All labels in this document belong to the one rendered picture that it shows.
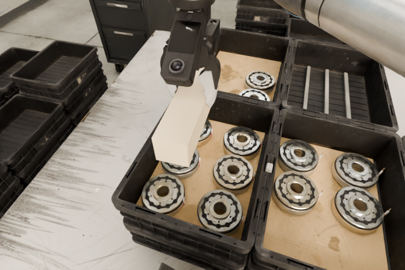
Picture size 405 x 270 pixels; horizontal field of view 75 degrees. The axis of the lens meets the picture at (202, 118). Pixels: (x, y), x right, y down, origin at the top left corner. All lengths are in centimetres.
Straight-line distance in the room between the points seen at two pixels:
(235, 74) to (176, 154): 63
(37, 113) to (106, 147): 84
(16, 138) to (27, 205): 76
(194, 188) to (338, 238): 34
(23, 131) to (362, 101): 159
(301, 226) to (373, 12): 50
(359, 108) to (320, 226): 47
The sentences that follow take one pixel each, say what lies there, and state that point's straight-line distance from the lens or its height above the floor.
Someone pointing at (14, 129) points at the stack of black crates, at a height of 38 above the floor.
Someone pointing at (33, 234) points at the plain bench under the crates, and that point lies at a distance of 91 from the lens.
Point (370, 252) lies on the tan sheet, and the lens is 73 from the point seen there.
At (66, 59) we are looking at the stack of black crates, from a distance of 193.
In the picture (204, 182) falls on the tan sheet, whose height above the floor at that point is 83.
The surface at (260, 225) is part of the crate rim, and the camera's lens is 56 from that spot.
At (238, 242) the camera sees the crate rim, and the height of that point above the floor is 93.
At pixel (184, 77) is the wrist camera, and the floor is 121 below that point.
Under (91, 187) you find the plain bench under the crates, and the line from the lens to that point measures 91.
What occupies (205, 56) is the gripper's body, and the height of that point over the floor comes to 120.
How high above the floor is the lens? 144
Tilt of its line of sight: 46 degrees down
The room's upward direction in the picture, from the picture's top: straight up
